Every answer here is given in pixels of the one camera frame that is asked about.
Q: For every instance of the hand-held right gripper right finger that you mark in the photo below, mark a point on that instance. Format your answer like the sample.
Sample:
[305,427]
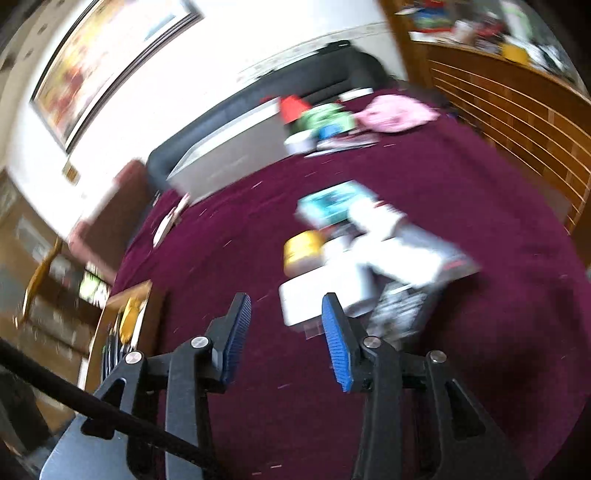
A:
[337,346]

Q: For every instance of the wooden box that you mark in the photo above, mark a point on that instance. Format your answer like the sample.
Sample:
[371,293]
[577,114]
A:
[99,341]

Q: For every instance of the framed painting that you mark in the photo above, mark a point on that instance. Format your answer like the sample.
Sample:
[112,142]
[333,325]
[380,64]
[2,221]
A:
[101,60]

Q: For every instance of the black sofa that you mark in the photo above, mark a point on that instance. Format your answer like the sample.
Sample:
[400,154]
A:
[337,69]

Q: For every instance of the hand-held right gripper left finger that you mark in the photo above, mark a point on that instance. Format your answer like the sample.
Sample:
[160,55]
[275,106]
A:
[235,337]

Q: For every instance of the yellow snack packet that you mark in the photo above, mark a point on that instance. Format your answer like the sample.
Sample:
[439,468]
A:
[131,318]

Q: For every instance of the green cloth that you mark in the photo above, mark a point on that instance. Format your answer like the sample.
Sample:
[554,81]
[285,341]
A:
[325,117]

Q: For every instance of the silver grey box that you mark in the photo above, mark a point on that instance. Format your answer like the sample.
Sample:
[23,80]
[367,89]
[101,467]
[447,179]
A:
[231,152]

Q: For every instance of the pink cloth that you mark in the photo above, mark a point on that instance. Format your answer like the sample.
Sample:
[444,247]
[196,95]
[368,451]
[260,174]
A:
[395,113]

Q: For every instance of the small blue object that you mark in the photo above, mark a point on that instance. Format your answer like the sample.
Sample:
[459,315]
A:
[330,131]

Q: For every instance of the gold wall switch plate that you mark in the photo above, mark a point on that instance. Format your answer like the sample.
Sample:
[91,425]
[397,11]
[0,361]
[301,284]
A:
[70,173]

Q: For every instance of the black snack packet red crab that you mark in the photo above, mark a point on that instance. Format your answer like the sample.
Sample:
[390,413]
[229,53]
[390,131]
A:
[415,295]

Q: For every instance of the teal tissue packet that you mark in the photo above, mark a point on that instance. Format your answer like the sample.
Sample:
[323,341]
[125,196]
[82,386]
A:
[332,203]

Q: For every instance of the red bag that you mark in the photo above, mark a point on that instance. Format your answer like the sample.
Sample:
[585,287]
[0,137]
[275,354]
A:
[293,108]

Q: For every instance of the wooden brick pattern counter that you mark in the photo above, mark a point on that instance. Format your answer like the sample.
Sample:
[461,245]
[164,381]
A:
[508,120]

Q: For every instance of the white charger block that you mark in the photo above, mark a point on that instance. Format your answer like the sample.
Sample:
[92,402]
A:
[323,286]

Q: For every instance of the yellow capped jar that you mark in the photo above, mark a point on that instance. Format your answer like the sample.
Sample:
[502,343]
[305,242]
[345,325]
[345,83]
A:
[302,251]

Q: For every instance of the flat packet of pens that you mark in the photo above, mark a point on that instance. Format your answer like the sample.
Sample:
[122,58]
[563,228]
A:
[346,143]

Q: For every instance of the yellow box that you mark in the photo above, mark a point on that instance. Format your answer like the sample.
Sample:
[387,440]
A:
[515,53]

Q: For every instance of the pink upholstered chair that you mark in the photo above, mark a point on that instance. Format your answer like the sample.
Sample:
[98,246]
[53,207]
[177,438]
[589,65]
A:
[113,217]

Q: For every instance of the white power adapter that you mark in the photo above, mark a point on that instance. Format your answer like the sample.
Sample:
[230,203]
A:
[299,142]

